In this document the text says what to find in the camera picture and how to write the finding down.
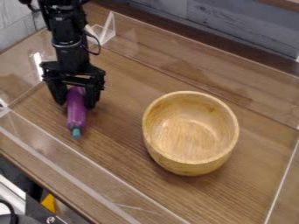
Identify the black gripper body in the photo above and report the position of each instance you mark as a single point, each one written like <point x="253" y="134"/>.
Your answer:
<point x="72" y="69"/>

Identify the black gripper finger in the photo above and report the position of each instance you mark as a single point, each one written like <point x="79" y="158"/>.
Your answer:
<point x="92" y="95"/>
<point x="59" y="91"/>

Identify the purple toy eggplant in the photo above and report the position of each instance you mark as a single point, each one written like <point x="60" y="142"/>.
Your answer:
<point x="76" y="111"/>

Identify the brown wooden bowl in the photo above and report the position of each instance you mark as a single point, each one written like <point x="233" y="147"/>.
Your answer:
<point x="189" y="132"/>

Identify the clear acrylic corner bracket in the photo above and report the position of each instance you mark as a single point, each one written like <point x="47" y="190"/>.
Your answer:
<point x="101" y="33"/>

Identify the clear acrylic tray wall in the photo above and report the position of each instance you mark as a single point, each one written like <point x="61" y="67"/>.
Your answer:
<point x="100" y="196"/>

